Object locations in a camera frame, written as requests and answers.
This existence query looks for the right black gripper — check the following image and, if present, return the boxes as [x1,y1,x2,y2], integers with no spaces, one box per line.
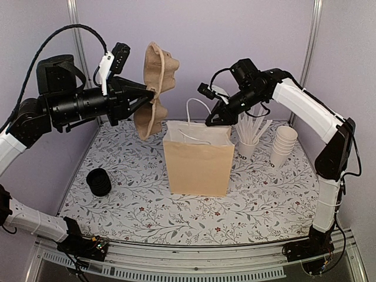
[204,85,266,126]

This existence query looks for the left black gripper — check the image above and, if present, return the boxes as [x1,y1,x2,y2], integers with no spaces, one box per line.
[51,76,155,125]

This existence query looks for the brown cardboard cup carrier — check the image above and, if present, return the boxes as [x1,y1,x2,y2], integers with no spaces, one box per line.
[134,42,180,140]

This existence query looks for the brown paper bag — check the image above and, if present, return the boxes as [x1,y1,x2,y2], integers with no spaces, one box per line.
[163,98,235,197]

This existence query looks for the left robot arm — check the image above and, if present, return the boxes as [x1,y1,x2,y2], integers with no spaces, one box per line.
[1,53,154,255]

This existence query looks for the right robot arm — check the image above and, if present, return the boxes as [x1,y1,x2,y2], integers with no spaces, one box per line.
[198,58,357,258]

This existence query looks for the bundle of wrapped straws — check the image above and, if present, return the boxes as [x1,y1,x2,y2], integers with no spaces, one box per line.
[235,105,273,145]

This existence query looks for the cup holding straws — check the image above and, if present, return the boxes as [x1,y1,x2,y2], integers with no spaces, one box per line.
[238,139,259,161]

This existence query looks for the stack of white paper cups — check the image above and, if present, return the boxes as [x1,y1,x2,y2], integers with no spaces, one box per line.
[270,126,298,169]

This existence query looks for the stack of black lids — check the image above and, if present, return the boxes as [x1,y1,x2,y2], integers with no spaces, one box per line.
[86,168,112,197]

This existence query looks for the floral table mat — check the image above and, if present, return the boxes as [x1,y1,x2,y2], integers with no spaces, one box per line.
[59,121,318,246]

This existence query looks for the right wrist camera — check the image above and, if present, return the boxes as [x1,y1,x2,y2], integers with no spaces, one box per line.
[197,83,230,104]

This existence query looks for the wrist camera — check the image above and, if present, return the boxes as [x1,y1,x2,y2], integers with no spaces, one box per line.
[98,42,132,96]
[197,83,230,104]

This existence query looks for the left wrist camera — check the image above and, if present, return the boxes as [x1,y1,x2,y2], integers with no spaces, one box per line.
[98,42,132,96]

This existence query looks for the left aluminium frame post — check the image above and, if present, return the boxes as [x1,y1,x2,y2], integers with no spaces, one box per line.
[66,0,103,126]

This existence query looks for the aluminium frame post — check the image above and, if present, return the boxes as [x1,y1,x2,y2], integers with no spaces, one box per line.
[66,0,103,126]
[289,0,323,126]

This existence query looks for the right aluminium frame post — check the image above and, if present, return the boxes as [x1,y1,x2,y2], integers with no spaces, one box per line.
[289,0,323,126]

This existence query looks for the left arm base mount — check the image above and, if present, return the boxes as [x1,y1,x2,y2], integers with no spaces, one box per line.
[57,217,108,261]

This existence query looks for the front aluminium rail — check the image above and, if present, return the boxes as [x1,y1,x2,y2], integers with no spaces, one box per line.
[26,229,369,281]

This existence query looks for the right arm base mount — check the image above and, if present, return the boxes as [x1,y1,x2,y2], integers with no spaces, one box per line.
[282,227,334,276]

